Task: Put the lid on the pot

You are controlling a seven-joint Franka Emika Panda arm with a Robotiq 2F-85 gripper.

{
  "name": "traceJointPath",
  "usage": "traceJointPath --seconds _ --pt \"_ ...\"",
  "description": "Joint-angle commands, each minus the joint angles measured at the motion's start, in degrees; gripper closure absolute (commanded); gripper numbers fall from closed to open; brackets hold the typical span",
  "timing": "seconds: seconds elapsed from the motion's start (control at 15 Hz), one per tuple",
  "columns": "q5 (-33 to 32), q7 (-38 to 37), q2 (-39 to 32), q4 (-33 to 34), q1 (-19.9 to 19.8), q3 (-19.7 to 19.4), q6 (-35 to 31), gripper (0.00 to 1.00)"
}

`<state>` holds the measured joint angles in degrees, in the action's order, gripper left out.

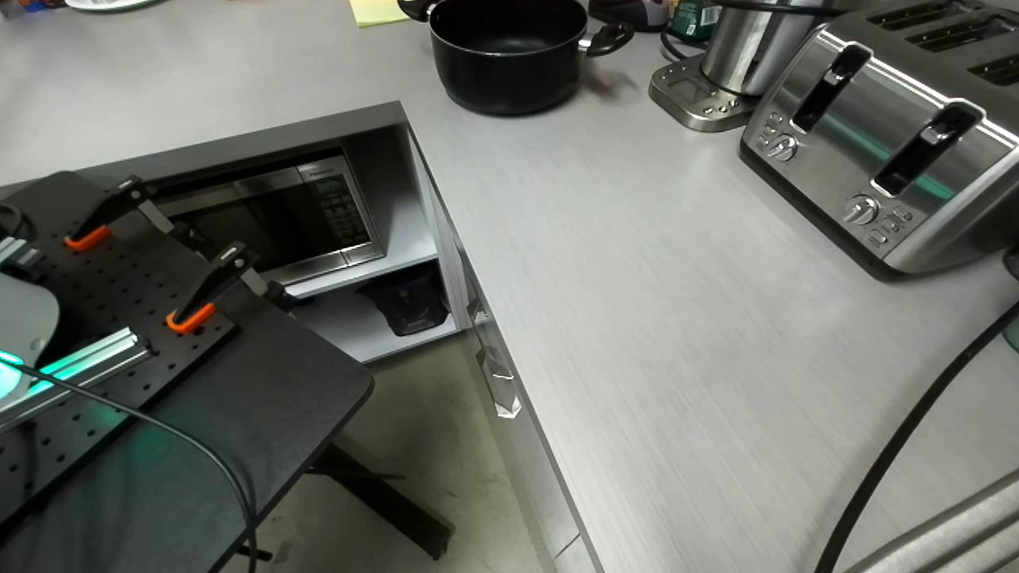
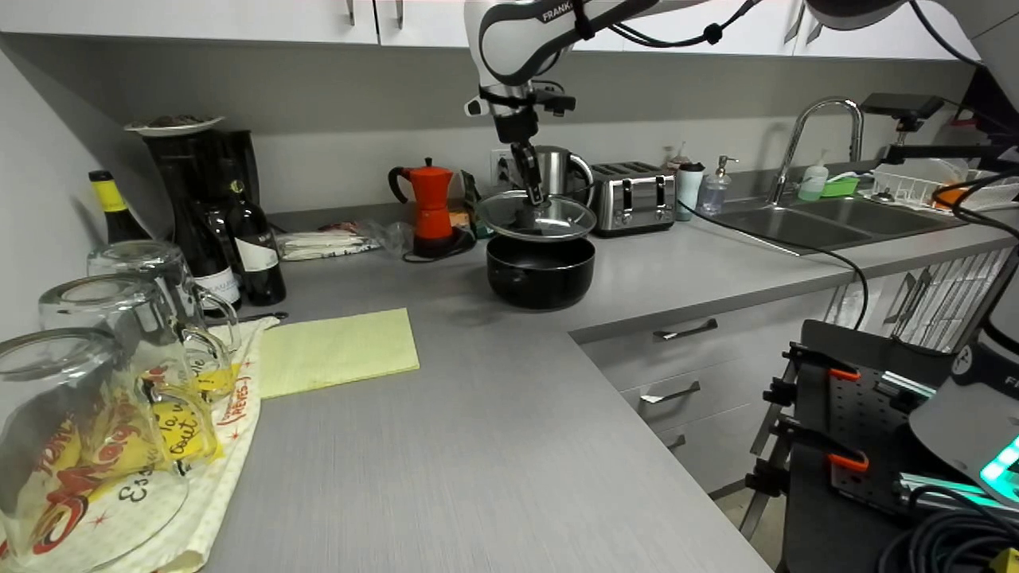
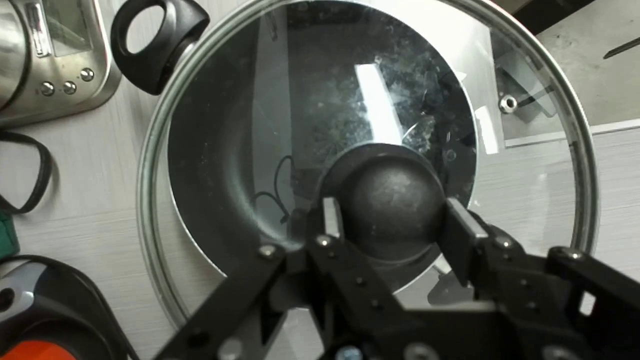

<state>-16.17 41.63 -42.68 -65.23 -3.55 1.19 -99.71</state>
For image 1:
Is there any grey robot base with light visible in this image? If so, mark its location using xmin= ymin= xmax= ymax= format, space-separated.
xmin=0 ymin=269 xmax=64 ymax=413

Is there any black cooking pot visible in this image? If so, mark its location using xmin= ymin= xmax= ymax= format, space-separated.
xmin=396 ymin=0 xmax=637 ymax=118

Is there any black bag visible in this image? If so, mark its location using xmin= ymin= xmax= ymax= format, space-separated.
xmin=364 ymin=269 xmax=455 ymax=337

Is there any black table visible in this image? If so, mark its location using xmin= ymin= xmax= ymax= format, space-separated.
xmin=0 ymin=168 xmax=458 ymax=573

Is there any pale yellow cloth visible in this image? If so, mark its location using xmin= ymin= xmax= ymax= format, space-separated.
xmin=347 ymin=0 xmax=413 ymax=30

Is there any stainless steel electric kettle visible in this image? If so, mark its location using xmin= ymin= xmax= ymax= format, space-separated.
xmin=645 ymin=0 xmax=843 ymax=138

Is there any stainless steel toaster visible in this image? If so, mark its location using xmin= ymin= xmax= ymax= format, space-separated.
xmin=737 ymin=0 xmax=1019 ymax=285

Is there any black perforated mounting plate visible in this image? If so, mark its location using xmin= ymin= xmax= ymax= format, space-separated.
xmin=0 ymin=168 xmax=241 ymax=527

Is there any silver drawer handle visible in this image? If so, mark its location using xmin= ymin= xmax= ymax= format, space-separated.
xmin=473 ymin=340 xmax=525 ymax=423

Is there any black clamp with orange handle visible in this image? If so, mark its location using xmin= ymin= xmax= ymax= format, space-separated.
xmin=163 ymin=242 xmax=295 ymax=337
xmin=59 ymin=177 xmax=179 ymax=255

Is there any thin black cable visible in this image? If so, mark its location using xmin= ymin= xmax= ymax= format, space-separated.
xmin=0 ymin=353 xmax=264 ymax=573

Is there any black power cable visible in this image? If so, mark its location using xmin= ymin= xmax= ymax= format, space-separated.
xmin=813 ymin=299 xmax=1019 ymax=573

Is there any aluminium profile rail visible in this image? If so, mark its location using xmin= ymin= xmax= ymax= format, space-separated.
xmin=0 ymin=326 xmax=152 ymax=430

